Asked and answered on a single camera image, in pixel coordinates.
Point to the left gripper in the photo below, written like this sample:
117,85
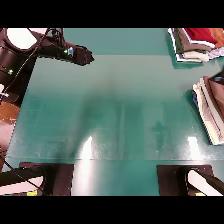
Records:
82,55

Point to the white garment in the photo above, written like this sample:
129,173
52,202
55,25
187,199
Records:
204,96
186,56

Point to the orange garment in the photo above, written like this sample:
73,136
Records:
218,35

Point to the beige garment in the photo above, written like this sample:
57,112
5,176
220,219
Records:
208,128

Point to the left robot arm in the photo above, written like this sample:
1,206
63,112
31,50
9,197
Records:
50,50

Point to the red garment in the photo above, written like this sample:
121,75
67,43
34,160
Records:
200,34

